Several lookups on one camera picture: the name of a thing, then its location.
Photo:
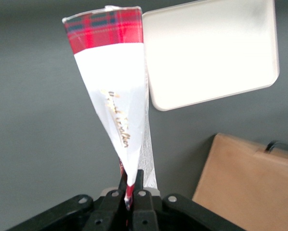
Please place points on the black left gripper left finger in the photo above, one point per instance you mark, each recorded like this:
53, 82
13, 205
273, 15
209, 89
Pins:
110, 209

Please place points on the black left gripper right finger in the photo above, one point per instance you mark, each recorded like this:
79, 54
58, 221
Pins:
144, 209

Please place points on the red cookie box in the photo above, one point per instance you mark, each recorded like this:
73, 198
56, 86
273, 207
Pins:
115, 79

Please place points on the cream plastic tray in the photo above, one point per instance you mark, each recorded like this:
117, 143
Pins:
206, 48

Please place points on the wooden two-drawer cabinet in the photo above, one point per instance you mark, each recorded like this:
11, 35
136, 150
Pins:
242, 180

